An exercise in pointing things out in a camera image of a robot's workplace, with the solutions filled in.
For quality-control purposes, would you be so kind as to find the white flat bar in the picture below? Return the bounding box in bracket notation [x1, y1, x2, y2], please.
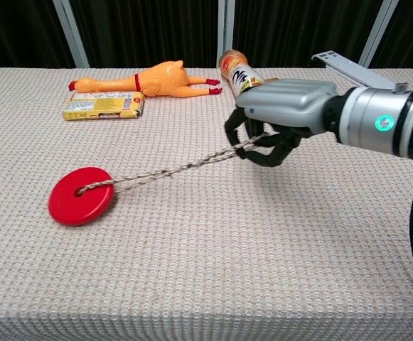
[311, 50, 401, 89]

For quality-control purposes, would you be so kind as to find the red disc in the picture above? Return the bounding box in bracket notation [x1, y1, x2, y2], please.
[48, 166, 115, 227]

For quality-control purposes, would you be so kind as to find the yellow snack box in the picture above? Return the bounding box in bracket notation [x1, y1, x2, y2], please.
[62, 91, 146, 121]

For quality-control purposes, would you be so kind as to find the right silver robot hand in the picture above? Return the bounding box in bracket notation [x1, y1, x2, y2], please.
[224, 79, 339, 168]

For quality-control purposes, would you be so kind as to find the beige woven tablecloth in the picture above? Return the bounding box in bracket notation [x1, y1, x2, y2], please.
[0, 67, 413, 341]

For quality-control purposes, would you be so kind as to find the yellow rubber chicken toy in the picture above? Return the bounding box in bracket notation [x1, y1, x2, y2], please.
[68, 60, 224, 98]

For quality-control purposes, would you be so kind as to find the white frame post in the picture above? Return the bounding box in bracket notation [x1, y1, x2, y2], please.
[52, 0, 90, 69]
[215, 0, 236, 69]
[358, 0, 400, 69]

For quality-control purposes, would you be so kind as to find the orange drink bottle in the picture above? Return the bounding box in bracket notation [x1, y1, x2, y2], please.
[218, 49, 266, 97]

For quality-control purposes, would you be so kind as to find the dark curtain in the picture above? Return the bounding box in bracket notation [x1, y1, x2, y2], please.
[0, 0, 413, 78]

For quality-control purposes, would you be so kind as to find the braided beige rope loop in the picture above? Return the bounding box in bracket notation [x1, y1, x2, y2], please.
[74, 131, 274, 196]

